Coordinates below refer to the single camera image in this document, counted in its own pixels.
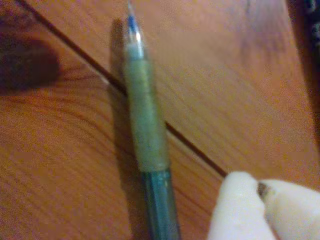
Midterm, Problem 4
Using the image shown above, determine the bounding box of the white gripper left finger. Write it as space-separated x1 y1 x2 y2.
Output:
206 171 276 240

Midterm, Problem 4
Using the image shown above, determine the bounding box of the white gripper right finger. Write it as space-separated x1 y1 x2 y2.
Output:
257 179 320 240

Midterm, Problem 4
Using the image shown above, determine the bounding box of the teal pen with olive grip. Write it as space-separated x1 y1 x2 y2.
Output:
122 0 182 240

